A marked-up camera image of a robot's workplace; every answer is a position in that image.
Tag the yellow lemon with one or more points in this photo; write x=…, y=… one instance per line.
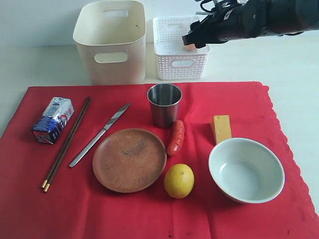
x=179, y=181

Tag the red sausage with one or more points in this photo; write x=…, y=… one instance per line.
x=177, y=138

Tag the stainless steel cup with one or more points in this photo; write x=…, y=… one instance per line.
x=164, y=102

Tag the white perforated plastic basket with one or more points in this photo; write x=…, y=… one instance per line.
x=174, y=62

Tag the cream plastic bin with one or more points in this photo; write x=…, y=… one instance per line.
x=110, y=36

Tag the orange fried chicken piece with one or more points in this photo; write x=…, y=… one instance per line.
x=190, y=47

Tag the blue white milk carton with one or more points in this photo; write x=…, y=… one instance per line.
x=53, y=120

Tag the dark wooden chopstick upper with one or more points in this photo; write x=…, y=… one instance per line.
x=49, y=178

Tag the white ceramic bowl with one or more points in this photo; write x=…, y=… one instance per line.
x=246, y=171

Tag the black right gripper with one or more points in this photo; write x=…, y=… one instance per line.
x=241, y=22

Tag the brown wooden plate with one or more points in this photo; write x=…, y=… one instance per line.
x=129, y=160

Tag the silver table knife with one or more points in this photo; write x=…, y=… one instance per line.
x=104, y=129

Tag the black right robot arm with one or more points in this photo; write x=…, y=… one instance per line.
x=284, y=17

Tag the yellow cheese wedge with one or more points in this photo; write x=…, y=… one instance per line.
x=221, y=129

